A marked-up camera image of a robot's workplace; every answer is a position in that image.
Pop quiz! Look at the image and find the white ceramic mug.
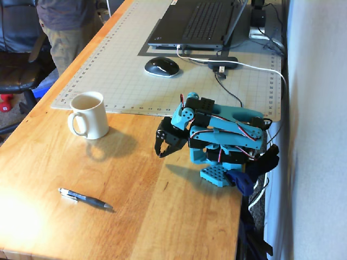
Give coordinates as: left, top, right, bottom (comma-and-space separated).
67, 91, 110, 140

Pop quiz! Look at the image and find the black office chair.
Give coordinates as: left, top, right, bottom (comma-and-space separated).
0, 0, 55, 136

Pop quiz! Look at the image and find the dark blue table clamp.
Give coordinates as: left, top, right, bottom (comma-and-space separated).
226, 144, 280, 197

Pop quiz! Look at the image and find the white usb cable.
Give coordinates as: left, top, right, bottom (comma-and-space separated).
176, 44, 288, 215

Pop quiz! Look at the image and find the person in khaki trousers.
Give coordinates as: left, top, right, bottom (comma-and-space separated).
36, 0, 105, 76

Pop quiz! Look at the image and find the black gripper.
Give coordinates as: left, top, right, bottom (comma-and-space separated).
154, 119, 188, 158

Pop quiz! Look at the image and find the black and silver pen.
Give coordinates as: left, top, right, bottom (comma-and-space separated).
58, 187, 114, 211

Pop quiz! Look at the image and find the black laptop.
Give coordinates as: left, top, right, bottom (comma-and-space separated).
147, 0, 249, 51

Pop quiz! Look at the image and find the black power adapter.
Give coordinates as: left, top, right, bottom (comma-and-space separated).
248, 0, 272, 41

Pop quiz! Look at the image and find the black power cable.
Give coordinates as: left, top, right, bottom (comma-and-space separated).
257, 2, 287, 56

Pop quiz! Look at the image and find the red dumbbell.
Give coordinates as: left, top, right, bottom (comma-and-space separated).
0, 93, 15, 113

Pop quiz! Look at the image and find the black computer mouse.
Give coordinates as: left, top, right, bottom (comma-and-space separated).
144, 56, 181, 79

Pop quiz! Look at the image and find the black usb cable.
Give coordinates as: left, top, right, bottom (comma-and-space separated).
214, 66, 244, 108

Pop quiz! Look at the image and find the black usb hub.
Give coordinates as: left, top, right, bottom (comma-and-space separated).
207, 56, 239, 70

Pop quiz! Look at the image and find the grey gridded cutting mat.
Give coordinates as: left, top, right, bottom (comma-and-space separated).
50, 0, 282, 123

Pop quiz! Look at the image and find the blue plastic container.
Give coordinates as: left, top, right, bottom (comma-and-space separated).
32, 67, 60, 100

